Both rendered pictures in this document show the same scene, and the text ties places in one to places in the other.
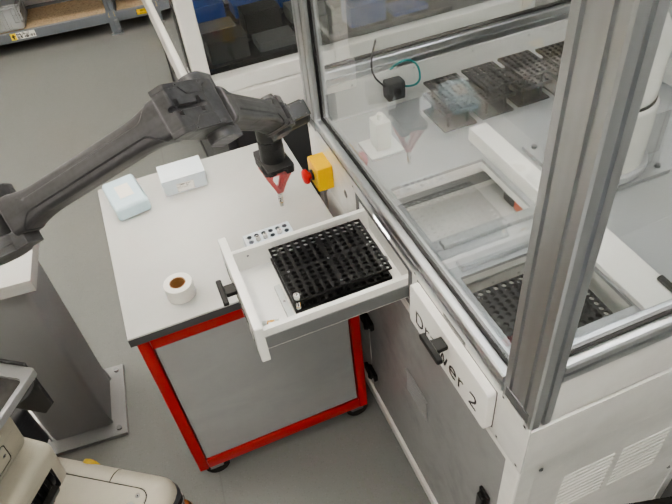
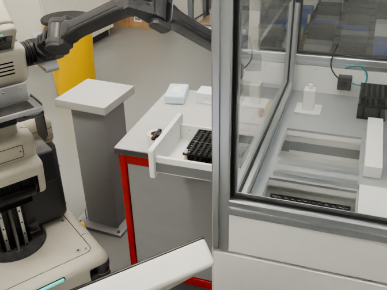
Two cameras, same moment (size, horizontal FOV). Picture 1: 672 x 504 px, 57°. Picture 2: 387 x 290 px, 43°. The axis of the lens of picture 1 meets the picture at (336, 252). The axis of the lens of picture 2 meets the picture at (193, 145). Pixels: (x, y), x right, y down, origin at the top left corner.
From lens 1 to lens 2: 0.82 m
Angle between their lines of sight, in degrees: 32
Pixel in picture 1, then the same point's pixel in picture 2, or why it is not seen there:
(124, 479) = (87, 238)
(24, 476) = (22, 166)
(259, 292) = (181, 150)
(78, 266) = not seen: hidden behind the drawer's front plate
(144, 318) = (129, 142)
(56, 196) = (79, 24)
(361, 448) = not seen: outside the picture
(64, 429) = (94, 214)
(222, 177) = not seen: hidden behind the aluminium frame
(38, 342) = (99, 150)
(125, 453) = (111, 245)
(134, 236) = (163, 111)
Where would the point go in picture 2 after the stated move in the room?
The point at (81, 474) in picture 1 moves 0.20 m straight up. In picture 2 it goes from (73, 224) to (67, 189)
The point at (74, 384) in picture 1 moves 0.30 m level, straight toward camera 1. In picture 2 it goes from (107, 188) to (97, 224)
